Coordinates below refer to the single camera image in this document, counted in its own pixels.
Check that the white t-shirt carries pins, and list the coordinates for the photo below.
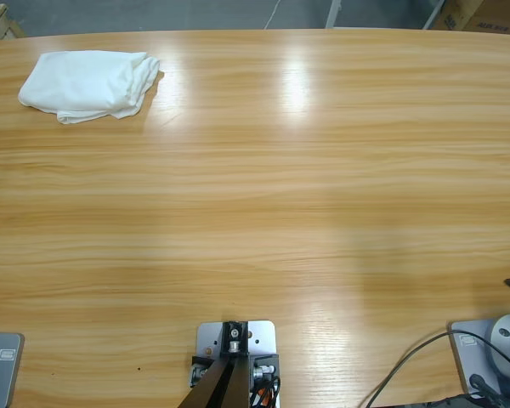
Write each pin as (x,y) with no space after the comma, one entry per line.
(85,85)

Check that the cardboard box with blue print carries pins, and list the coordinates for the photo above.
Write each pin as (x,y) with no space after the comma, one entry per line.
(455,15)

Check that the cardboard box with black print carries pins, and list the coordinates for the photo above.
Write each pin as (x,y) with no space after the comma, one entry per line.
(497,19)

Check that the wooden pallet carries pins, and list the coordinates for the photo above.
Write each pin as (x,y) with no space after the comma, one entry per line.
(0,23)

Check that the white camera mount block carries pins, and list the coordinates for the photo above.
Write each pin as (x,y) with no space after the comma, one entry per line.
(261,336)

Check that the dark camera post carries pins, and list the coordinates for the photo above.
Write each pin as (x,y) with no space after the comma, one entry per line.
(225,382)

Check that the white metal frame leg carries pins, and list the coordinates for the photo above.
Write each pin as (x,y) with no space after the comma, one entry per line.
(333,13)
(433,15)

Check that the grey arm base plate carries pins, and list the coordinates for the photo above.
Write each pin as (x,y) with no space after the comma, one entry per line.
(463,361)
(8,382)

